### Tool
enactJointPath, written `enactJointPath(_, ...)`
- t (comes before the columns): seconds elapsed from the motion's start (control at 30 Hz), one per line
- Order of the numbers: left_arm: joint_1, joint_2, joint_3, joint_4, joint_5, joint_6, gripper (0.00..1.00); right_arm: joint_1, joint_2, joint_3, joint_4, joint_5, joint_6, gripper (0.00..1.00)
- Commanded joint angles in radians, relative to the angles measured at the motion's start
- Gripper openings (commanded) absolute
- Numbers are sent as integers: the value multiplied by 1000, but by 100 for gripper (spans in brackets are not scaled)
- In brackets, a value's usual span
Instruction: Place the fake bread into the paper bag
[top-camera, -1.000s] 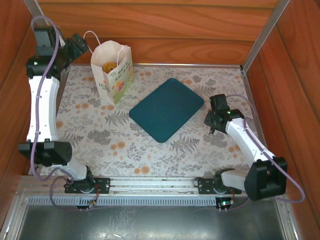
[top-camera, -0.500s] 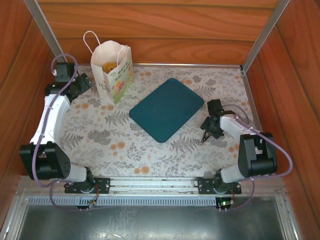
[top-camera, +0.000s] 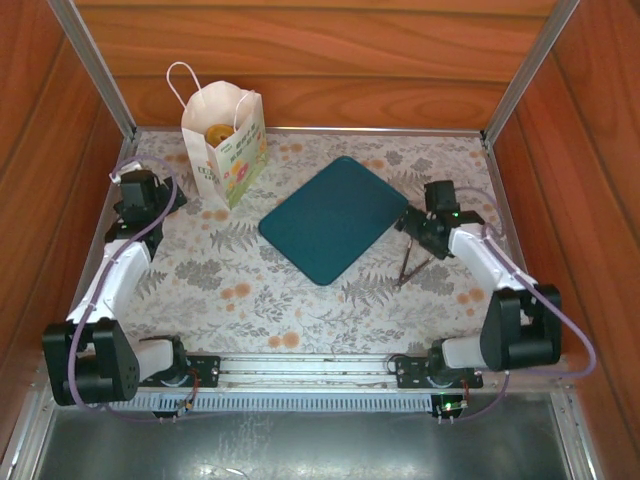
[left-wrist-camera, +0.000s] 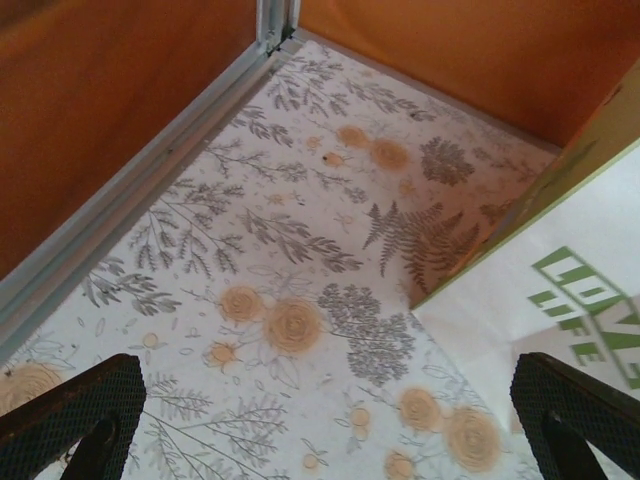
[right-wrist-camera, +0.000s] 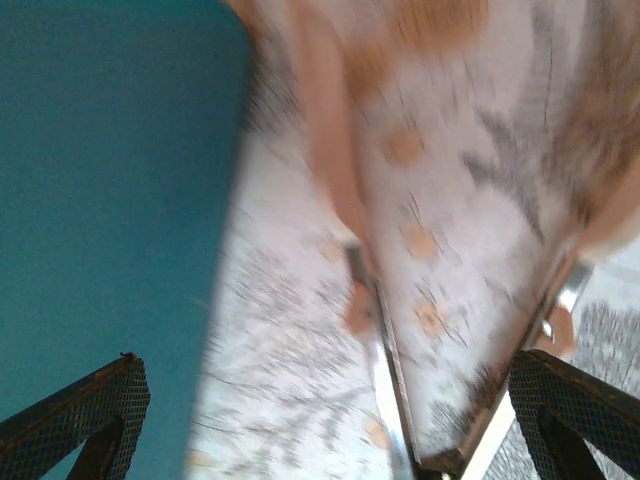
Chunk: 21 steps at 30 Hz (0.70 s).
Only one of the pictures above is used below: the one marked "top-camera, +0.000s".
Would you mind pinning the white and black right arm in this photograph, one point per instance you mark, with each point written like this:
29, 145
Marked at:
480, 255

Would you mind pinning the steel sheet panel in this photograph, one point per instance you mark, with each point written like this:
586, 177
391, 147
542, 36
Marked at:
300, 450

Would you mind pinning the small circuit board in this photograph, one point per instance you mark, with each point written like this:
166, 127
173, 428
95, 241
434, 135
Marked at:
450, 407
172, 411

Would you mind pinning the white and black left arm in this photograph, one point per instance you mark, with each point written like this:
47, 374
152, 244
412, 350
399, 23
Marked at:
120, 275

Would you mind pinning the white-tipped metal tongs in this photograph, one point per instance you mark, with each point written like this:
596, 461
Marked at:
404, 262

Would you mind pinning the white flower-print paper bag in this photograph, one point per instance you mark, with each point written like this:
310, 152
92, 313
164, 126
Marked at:
240, 170

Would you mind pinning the teal rectangular mat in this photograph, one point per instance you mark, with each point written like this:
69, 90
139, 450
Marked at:
330, 220

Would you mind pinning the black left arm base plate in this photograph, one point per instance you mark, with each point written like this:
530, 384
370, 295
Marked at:
205, 367

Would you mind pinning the aluminium frame post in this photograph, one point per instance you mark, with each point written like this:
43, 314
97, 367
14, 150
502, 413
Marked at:
530, 70
90, 65

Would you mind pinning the aluminium mounting beam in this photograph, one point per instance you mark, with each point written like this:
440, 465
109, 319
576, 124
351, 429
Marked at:
300, 367

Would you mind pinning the floral print tablecloth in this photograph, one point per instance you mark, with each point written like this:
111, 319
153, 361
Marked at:
250, 310

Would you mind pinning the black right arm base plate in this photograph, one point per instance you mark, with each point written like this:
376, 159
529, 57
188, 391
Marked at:
410, 370

